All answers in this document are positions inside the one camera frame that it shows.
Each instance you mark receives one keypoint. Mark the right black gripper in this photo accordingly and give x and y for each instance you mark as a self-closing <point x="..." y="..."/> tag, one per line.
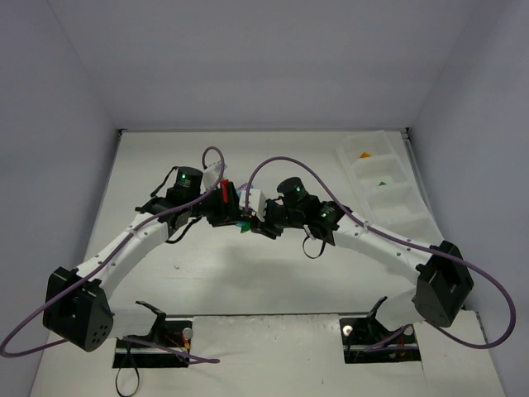
<point x="261" y="225"/>

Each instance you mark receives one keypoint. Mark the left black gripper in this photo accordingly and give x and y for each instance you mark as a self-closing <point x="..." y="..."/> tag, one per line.
<point x="231" y="205"/>

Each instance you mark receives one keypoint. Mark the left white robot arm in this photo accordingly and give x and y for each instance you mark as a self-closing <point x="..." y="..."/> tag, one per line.
<point x="78" y="307"/>

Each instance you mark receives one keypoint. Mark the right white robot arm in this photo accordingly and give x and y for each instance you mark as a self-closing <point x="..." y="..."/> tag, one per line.
<point x="440" y="281"/>

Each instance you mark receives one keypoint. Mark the red long lego brick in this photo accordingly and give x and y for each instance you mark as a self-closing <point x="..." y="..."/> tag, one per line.
<point x="224" y="185"/>

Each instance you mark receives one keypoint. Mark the clear plastic compartment tray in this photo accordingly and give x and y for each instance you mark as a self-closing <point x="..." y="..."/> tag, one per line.
<point x="382" y="180"/>

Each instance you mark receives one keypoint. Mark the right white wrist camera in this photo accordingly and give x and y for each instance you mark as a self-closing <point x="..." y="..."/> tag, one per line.
<point x="253" y="202"/>

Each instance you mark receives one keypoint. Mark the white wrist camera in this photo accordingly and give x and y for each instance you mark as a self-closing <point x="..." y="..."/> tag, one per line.
<point x="253" y="202"/>
<point x="212" y="175"/>

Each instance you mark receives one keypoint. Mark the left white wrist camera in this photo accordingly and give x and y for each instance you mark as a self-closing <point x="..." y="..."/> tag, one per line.
<point x="212" y="175"/>

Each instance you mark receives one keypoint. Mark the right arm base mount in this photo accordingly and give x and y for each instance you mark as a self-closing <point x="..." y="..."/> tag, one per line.
<point x="366" y="341"/>

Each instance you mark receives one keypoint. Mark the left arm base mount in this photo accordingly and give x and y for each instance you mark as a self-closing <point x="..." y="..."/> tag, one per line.
<point x="165" y="332"/>

